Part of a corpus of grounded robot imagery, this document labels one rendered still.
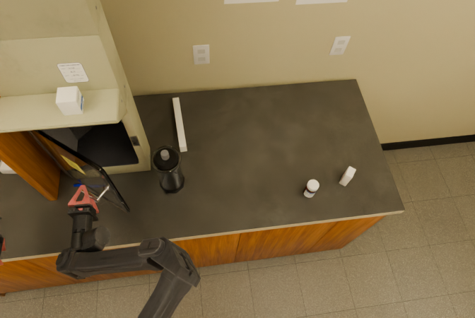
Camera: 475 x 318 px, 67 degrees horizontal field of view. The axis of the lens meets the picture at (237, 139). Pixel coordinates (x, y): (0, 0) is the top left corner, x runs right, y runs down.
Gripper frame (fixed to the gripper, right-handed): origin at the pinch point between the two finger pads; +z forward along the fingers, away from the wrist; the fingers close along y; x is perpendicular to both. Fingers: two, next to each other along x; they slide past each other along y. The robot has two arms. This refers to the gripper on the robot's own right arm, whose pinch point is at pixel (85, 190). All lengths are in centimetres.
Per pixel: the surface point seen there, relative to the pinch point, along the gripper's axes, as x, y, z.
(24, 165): 19.6, 3.0, 9.8
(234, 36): -57, 5, 61
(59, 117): -2.1, 31.0, 8.8
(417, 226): -181, -121, 2
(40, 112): 2.9, 31.0, 11.1
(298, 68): -89, -19, 61
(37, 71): 1.0, 39.8, 17.6
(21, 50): 1, 48, 18
